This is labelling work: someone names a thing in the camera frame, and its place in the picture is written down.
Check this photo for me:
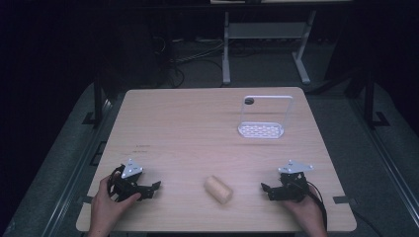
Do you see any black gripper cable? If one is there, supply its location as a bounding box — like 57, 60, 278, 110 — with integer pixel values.
305, 181, 329, 231

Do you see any black metal stand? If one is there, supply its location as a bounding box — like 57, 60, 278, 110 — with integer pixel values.
81, 73, 107, 126
362, 73, 391, 130

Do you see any person's left hand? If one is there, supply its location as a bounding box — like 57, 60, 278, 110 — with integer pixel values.
88, 174, 142, 231

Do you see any aluminium floor rail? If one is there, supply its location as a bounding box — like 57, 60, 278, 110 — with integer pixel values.
349, 98, 419, 229
41, 98, 115, 237

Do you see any person's right hand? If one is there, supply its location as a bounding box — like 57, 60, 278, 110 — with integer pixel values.
282, 193, 327, 231

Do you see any bundle of floor cables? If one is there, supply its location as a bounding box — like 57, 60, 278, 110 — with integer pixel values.
153, 35, 225, 89

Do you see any beige cylindrical roll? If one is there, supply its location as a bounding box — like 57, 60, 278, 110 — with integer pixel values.
203, 175, 234, 205

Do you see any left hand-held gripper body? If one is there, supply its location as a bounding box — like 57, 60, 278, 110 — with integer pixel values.
107, 158, 148, 202

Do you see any white perforated rack with handle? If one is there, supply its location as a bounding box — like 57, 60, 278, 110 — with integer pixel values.
237, 95, 294, 140

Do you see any white metal desk frame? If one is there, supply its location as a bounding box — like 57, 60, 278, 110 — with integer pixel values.
221, 9, 318, 86

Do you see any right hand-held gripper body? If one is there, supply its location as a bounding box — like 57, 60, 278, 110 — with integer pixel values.
276, 159, 314, 202

